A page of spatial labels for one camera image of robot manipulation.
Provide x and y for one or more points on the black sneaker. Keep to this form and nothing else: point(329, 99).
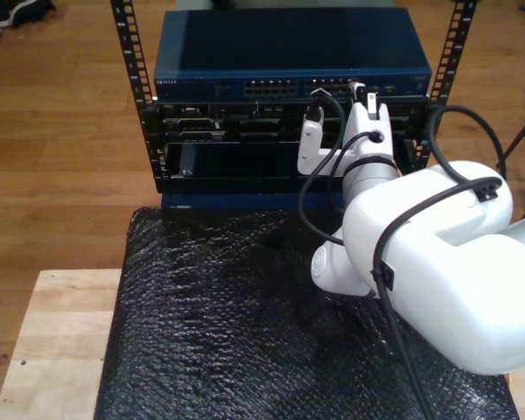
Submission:
point(26, 11)

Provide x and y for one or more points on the blue flat base box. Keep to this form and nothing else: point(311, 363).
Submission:
point(245, 200)

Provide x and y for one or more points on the black open rack frame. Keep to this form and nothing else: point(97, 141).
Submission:
point(129, 39)

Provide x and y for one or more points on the black rack server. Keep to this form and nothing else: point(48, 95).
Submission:
point(236, 124)

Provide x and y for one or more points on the blue network switch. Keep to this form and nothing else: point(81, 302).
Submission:
point(267, 39)

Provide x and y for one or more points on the black bubble mat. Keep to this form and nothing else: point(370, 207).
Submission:
point(223, 328)

